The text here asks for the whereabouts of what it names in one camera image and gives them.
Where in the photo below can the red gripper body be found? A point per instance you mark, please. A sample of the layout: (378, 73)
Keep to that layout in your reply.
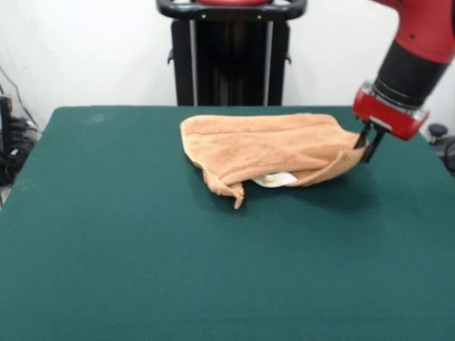
(387, 117)

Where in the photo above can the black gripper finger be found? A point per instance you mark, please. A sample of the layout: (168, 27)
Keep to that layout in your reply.
(362, 136)
(373, 147)

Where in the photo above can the tan terry towel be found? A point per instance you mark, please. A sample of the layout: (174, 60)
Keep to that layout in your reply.
(256, 145)

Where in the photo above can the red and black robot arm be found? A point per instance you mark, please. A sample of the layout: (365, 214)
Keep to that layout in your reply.
(423, 35)

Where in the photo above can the black office chair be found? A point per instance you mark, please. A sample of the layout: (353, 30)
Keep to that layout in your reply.
(442, 142)

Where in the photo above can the dark green table cloth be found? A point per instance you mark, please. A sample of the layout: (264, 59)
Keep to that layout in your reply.
(142, 248)

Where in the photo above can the black equipment box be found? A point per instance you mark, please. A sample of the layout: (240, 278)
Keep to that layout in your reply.
(6, 120)

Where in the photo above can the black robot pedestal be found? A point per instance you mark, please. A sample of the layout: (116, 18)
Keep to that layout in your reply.
(231, 71)

